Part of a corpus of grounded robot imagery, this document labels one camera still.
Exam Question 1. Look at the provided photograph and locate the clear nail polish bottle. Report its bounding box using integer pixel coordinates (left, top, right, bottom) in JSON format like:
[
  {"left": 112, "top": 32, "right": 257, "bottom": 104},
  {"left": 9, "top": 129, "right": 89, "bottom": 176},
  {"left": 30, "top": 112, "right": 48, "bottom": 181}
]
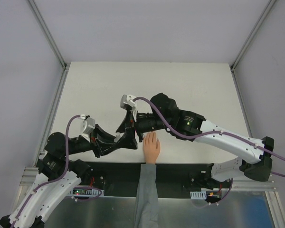
[{"left": 114, "top": 133, "right": 121, "bottom": 143}]

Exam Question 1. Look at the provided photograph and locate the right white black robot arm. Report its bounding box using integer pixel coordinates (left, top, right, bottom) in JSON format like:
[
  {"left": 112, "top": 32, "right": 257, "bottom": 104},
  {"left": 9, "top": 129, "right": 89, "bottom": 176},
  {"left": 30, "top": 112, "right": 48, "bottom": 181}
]
[{"left": 120, "top": 93, "right": 274, "bottom": 188}]

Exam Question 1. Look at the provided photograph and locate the grey sleeved forearm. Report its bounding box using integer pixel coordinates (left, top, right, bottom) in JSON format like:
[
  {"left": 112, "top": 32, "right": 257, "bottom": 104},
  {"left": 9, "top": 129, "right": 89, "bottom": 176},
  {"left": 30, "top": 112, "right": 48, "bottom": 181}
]
[{"left": 133, "top": 164, "right": 159, "bottom": 228}]

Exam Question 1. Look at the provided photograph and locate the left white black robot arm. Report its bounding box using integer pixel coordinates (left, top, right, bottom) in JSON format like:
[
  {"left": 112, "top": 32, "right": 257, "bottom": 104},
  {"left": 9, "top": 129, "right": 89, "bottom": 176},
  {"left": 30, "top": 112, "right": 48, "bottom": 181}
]
[{"left": 0, "top": 125, "right": 124, "bottom": 228}]

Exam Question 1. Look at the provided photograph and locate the mannequin hand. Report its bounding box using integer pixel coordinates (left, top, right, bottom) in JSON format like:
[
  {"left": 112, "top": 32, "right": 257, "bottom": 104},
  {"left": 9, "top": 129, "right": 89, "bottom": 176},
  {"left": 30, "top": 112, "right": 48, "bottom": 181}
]
[{"left": 143, "top": 132, "right": 161, "bottom": 164}]

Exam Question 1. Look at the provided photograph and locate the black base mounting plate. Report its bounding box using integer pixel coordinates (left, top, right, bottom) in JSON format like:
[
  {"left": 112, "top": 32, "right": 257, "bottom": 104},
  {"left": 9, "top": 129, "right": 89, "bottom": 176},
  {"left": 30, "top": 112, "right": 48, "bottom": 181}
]
[{"left": 69, "top": 161, "right": 232, "bottom": 199}]

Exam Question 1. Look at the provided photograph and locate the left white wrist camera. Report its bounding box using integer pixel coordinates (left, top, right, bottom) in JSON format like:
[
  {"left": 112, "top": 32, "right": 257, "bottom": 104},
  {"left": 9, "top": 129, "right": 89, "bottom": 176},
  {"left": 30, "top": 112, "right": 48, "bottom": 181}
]
[{"left": 79, "top": 114, "right": 95, "bottom": 143}]

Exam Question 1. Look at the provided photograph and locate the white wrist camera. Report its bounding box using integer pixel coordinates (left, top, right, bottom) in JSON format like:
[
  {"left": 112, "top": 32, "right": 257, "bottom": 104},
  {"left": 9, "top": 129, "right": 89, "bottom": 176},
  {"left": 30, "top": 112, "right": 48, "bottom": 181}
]
[
  {"left": 120, "top": 95, "right": 137, "bottom": 122},
  {"left": 79, "top": 114, "right": 95, "bottom": 143}
]

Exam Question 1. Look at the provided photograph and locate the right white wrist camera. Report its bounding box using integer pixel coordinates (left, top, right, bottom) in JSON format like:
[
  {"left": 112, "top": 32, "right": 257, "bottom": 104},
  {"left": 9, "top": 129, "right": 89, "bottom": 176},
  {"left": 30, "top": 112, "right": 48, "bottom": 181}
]
[{"left": 120, "top": 95, "right": 137, "bottom": 122}]

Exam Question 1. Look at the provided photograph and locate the left white cable duct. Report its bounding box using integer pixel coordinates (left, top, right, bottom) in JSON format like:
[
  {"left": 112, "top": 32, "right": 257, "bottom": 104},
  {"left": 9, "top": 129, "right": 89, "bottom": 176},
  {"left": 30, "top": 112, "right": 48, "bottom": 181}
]
[{"left": 66, "top": 187, "right": 105, "bottom": 198}]

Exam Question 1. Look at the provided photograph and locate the white cable duct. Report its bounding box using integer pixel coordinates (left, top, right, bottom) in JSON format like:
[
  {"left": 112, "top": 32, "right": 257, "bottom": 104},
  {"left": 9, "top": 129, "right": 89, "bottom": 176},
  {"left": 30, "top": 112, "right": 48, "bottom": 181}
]
[
  {"left": 66, "top": 187, "right": 105, "bottom": 198},
  {"left": 190, "top": 190, "right": 207, "bottom": 200}
]

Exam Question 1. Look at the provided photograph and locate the left aluminium frame post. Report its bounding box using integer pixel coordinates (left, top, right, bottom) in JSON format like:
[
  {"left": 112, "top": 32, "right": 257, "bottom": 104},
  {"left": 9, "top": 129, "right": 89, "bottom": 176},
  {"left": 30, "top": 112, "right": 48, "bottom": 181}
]
[{"left": 26, "top": 0, "right": 70, "bottom": 71}]

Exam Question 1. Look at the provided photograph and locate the aluminium frame post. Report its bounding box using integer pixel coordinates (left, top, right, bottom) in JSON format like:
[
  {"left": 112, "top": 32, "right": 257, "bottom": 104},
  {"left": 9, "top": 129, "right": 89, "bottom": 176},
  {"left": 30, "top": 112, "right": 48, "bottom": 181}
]
[
  {"left": 229, "top": 0, "right": 277, "bottom": 71},
  {"left": 26, "top": 0, "right": 70, "bottom": 71}
]

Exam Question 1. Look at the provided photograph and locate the right white cable duct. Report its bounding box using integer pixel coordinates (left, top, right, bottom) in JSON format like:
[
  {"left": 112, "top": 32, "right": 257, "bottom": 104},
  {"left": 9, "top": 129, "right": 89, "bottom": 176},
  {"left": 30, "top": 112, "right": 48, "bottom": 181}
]
[{"left": 190, "top": 190, "right": 207, "bottom": 200}]

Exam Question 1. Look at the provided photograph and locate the right aluminium frame post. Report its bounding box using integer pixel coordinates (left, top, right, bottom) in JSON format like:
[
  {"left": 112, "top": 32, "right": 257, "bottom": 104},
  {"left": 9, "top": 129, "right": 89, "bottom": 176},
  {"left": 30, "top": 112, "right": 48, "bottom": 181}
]
[{"left": 229, "top": 0, "right": 277, "bottom": 71}]

